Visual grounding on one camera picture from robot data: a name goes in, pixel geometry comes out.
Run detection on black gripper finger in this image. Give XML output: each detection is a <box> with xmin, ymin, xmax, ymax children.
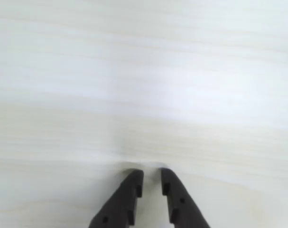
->
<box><xmin>88</xmin><ymin>169</ymin><xmax>144</xmax><ymax>228</ymax></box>
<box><xmin>160</xmin><ymin>167</ymin><xmax>211</xmax><ymax>228</ymax></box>

